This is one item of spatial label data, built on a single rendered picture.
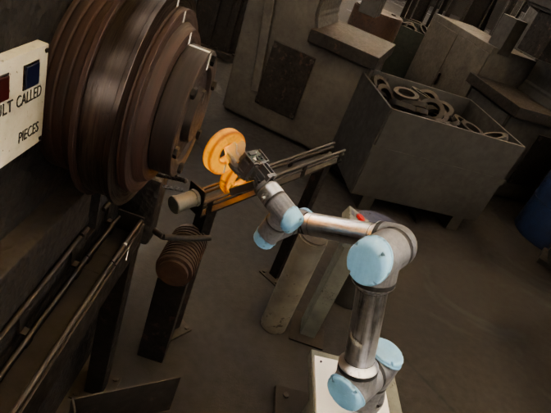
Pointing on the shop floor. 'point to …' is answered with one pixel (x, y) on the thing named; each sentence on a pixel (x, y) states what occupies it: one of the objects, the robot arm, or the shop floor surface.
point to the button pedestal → (322, 297)
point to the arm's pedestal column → (290, 401)
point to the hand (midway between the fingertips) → (226, 146)
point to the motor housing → (170, 292)
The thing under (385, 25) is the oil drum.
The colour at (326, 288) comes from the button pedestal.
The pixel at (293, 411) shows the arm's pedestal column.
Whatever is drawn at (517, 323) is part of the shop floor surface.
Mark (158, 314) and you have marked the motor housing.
